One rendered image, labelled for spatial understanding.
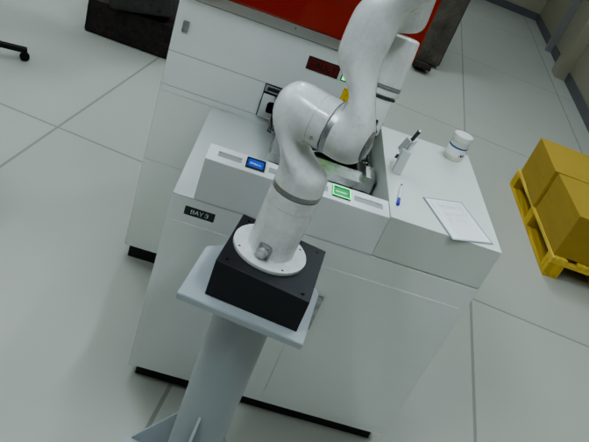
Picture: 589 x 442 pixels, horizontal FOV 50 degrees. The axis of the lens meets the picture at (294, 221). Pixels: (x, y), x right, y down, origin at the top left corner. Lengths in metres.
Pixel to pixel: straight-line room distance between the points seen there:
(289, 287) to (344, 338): 0.66
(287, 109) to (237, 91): 0.99
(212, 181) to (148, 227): 0.96
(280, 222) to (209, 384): 0.56
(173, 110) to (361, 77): 1.23
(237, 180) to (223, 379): 0.55
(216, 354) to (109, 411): 0.67
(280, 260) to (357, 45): 0.54
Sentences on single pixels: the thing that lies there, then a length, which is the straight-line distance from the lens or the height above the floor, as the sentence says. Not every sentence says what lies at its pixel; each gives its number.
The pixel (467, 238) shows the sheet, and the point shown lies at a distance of 1.92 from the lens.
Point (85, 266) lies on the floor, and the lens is 2.79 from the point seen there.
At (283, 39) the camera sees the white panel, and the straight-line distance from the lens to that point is 2.27.
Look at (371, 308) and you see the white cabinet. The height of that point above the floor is 0.63.
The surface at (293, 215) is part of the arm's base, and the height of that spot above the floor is 1.07.
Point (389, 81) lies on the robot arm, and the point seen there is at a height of 1.32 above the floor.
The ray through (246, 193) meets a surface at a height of 0.89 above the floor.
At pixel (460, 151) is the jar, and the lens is 2.35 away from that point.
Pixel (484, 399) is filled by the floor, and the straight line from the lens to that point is 3.01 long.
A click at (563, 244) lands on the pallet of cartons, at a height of 0.22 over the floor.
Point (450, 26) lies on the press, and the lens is 6.84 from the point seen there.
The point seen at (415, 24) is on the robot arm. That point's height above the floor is 1.49.
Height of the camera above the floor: 1.84
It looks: 32 degrees down
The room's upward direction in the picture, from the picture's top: 22 degrees clockwise
